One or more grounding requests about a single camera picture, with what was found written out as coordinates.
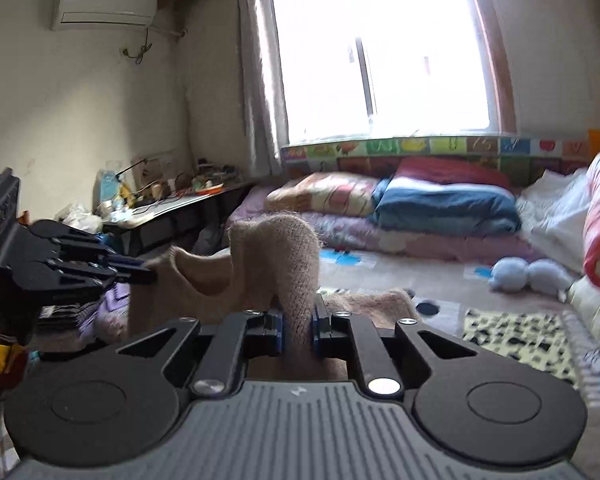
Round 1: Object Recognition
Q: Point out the beige knit sweater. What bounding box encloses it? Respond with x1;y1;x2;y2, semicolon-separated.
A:
126;214;418;382

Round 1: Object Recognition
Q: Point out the pile of purple clothes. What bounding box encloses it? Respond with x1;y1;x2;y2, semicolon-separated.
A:
32;284;130;352

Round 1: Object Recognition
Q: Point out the cluttered low side table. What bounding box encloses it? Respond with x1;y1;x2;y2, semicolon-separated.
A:
58;174;254;257

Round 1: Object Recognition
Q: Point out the Mickey Mouse bed blanket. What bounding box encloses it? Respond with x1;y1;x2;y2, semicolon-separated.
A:
320;252;600;479

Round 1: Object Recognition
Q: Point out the light blue plush toy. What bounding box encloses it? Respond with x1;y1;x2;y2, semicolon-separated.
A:
489;257;576;302

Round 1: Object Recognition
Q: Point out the folded blue blanket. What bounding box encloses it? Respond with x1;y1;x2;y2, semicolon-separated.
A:
370;176;521;237

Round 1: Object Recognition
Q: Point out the white window curtain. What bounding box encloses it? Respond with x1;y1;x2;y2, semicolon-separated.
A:
237;0;289;178

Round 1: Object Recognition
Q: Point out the white crumpled bedding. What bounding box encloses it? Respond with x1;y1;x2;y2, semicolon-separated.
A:
516;168;591;275

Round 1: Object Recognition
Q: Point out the floral pink pillow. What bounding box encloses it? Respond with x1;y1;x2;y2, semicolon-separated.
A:
264;172;379;218

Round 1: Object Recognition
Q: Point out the colourful foam alphabet mat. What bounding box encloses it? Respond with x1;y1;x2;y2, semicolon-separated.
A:
280;134;592;188

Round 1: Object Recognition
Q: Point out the white wall air conditioner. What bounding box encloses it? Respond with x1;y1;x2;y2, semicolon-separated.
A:
52;0;158;30

